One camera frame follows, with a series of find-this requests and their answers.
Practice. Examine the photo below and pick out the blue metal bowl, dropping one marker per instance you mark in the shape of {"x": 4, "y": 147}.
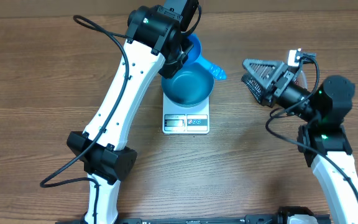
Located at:
{"x": 190, "y": 86}

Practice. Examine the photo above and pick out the blue plastic measuring scoop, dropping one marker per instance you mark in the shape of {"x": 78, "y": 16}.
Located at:
{"x": 195, "y": 58}

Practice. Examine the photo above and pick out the clear plastic food container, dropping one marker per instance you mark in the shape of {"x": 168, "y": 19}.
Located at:
{"x": 301, "y": 80}

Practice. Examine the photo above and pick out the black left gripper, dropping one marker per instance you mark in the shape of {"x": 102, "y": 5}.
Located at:
{"x": 171, "y": 72}

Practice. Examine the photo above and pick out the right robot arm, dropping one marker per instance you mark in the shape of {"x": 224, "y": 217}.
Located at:
{"x": 322, "y": 138}

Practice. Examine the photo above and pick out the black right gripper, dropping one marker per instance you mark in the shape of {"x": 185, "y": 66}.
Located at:
{"x": 275, "y": 93}

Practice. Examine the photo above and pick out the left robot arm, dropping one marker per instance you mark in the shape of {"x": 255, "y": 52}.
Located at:
{"x": 156, "y": 43}

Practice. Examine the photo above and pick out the white digital kitchen scale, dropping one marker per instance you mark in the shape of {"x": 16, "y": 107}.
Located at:
{"x": 180, "y": 120}

